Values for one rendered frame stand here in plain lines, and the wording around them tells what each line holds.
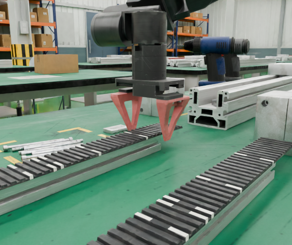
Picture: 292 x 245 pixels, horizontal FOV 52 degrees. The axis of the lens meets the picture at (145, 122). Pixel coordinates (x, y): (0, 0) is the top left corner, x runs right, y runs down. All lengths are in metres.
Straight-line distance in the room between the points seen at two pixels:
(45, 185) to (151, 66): 0.23
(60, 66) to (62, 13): 9.99
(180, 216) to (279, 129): 0.32
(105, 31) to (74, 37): 12.19
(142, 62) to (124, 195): 0.21
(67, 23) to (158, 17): 12.12
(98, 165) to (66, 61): 2.20
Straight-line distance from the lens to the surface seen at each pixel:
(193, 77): 3.08
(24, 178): 0.35
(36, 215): 0.35
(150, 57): 0.47
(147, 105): 0.81
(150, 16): 0.48
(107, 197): 0.37
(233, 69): 1.27
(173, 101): 0.46
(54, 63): 2.55
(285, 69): 1.21
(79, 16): 12.94
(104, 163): 0.44
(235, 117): 0.71
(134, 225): 0.25
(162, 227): 0.24
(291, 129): 0.54
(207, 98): 0.73
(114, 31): 0.51
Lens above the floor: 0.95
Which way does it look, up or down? 13 degrees down
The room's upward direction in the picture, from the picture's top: straight up
